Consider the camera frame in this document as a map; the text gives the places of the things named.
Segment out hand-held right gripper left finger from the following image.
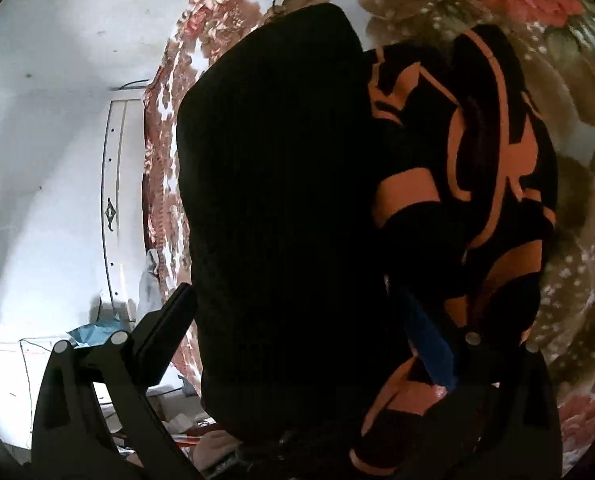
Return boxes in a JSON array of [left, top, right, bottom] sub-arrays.
[[30, 282, 204, 480]]

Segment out floral plush blanket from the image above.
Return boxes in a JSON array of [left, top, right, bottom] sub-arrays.
[[140, 0, 595, 480]]

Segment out black garment with orange pattern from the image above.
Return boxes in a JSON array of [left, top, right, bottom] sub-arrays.
[[175, 2, 561, 480]]

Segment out teal cloth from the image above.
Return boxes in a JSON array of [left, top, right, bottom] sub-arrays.
[[66, 321, 124, 350]]

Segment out white decorated headboard panel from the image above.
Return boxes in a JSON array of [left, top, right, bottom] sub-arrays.
[[100, 97, 147, 313]]

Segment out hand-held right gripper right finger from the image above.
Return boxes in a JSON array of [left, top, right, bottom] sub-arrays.
[[395, 285, 564, 480]]

